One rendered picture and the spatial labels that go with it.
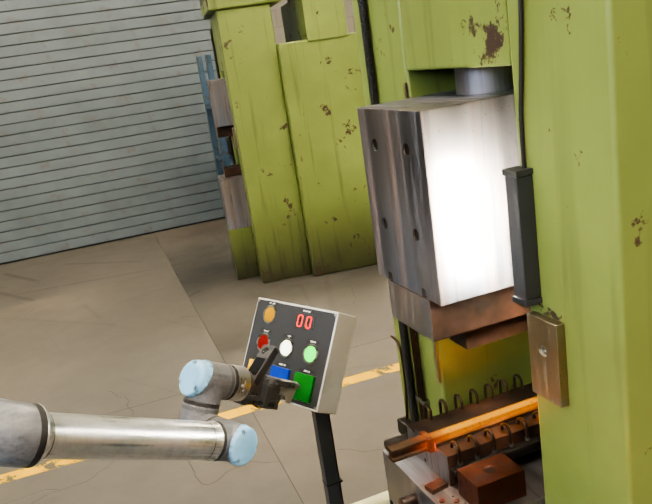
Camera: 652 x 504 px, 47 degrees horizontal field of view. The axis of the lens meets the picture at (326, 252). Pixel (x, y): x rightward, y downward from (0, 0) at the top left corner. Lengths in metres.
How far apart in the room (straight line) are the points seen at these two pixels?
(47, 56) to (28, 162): 1.23
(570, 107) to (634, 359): 0.44
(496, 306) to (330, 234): 4.82
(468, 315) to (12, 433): 0.93
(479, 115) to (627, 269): 0.44
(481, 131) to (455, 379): 0.75
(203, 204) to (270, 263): 3.14
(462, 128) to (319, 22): 4.81
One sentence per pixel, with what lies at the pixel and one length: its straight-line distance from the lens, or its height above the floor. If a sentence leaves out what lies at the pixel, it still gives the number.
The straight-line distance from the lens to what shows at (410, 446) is 1.77.
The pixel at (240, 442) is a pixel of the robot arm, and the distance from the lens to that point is 1.74.
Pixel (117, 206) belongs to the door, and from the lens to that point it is 9.41.
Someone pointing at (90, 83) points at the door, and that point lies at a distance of 9.29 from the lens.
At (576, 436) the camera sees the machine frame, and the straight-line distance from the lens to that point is 1.55.
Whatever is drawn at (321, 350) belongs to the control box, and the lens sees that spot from 2.09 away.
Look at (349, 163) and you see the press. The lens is 6.38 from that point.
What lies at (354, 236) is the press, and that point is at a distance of 6.50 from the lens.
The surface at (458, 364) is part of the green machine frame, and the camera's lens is 2.00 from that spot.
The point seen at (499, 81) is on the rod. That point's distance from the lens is 1.64.
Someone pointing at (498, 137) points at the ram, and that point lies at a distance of 1.55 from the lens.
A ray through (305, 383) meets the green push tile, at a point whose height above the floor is 1.02.
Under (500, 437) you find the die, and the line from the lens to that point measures 1.81.
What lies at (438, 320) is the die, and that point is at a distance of 1.62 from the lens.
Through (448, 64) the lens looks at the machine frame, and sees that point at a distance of 1.62.
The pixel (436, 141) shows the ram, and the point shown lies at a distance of 1.48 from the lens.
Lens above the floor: 1.91
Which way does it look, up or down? 15 degrees down
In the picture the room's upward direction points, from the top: 9 degrees counter-clockwise
